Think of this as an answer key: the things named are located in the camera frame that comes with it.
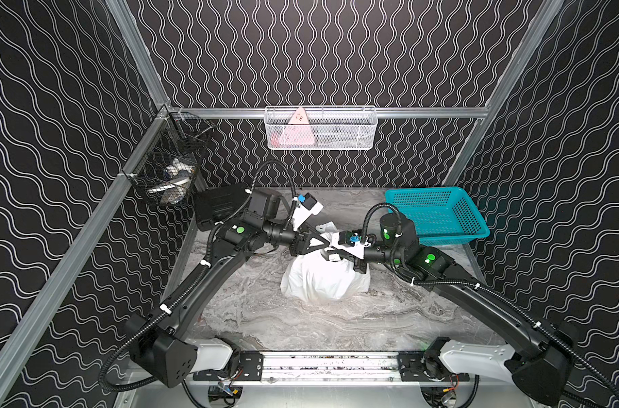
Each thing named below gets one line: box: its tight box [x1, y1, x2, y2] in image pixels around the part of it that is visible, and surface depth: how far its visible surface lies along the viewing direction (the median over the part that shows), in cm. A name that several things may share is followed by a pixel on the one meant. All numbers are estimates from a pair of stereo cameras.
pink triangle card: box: [278, 107, 315, 146], surface depth 92 cm
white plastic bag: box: [280, 221, 371, 302], surface depth 74 cm
